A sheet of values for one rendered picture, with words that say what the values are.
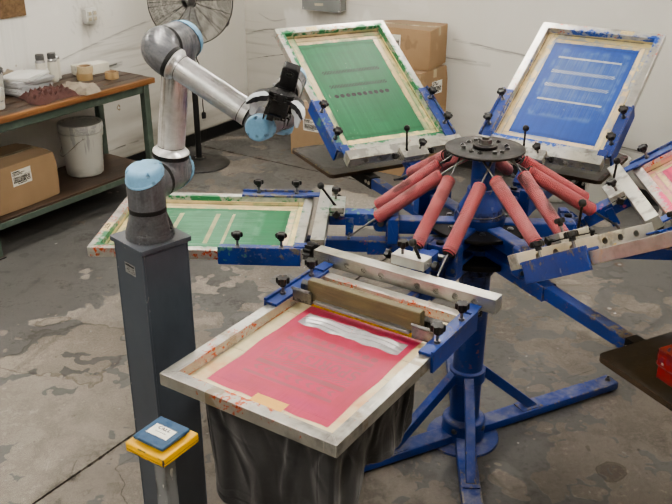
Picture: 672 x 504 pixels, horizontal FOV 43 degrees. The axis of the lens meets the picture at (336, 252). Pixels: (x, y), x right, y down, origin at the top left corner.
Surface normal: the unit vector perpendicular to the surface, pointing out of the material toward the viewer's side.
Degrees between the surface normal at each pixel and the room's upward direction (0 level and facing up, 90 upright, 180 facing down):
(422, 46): 89
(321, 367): 0
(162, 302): 90
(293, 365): 0
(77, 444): 0
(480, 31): 90
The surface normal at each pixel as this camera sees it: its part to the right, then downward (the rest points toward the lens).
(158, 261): 0.69, 0.30
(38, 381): 0.00, -0.91
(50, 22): 0.84, 0.23
